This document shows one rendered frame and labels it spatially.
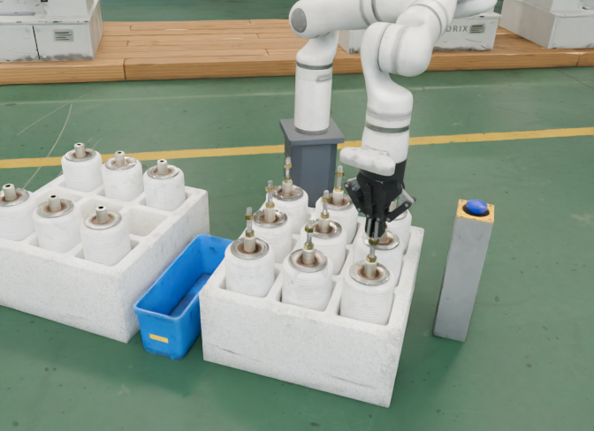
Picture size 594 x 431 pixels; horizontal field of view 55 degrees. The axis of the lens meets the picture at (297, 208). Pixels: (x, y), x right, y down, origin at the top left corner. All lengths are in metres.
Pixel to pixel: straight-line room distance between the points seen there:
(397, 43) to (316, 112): 0.64
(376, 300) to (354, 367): 0.15
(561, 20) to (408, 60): 2.73
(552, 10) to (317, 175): 2.31
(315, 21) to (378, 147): 0.53
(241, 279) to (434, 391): 0.45
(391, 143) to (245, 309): 0.43
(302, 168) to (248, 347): 0.54
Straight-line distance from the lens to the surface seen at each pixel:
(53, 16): 3.00
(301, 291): 1.08
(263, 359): 1.18
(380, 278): 1.06
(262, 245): 1.13
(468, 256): 1.22
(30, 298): 1.42
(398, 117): 0.89
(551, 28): 3.56
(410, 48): 0.85
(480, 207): 1.18
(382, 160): 0.88
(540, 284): 1.60
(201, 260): 1.44
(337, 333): 1.08
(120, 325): 1.29
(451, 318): 1.32
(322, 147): 1.49
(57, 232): 1.30
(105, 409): 1.20
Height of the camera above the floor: 0.89
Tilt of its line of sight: 31 degrees down
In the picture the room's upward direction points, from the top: 2 degrees clockwise
